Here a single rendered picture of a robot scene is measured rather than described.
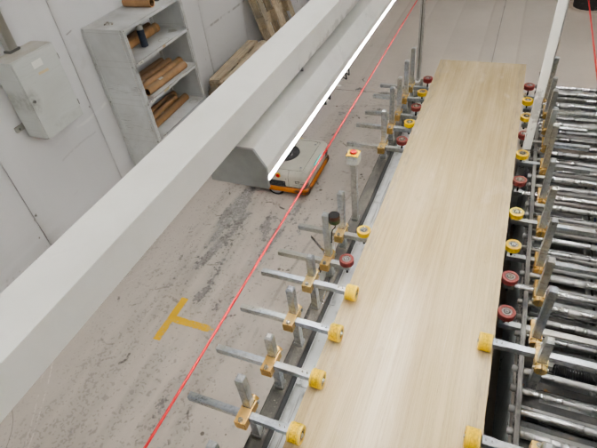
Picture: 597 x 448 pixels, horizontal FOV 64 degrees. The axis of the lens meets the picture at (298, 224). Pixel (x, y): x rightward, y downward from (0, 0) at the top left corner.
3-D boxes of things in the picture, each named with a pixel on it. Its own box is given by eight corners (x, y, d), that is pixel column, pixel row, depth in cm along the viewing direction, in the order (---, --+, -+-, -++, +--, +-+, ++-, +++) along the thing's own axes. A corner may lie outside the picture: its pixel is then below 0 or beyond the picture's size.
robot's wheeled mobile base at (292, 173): (243, 188, 469) (239, 166, 452) (270, 152, 511) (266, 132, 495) (308, 198, 446) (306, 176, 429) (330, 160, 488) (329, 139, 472)
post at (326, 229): (327, 276, 283) (321, 214, 251) (329, 272, 285) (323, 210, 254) (332, 277, 282) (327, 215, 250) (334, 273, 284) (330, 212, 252)
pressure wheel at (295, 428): (295, 420, 195) (290, 440, 194) (289, 420, 188) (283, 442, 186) (308, 424, 193) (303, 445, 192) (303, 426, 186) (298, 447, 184)
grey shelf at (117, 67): (139, 178, 506) (79, 28, 404) (183, 133, 567) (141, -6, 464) (173, 184, 491) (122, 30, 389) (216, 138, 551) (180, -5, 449)
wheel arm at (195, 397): (187, 401, 206) (186, 396, 204) (192, 393, 209) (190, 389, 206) (295, 438, 189) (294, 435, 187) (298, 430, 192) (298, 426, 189)
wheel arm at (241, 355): (216, 353, 223) (214, 348, 221) (219, 347, 225) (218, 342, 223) (317, 384, 206) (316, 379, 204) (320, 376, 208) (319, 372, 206)
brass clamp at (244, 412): (234, 427, 197) (232, 420, 193) (249, 397, 206) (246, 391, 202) (248, 431, 194) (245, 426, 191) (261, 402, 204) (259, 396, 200)
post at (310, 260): (313, 316, 271) (305, 257, 239) (314, 312, 273) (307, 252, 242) (319, 318, 270) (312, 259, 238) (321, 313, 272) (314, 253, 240)
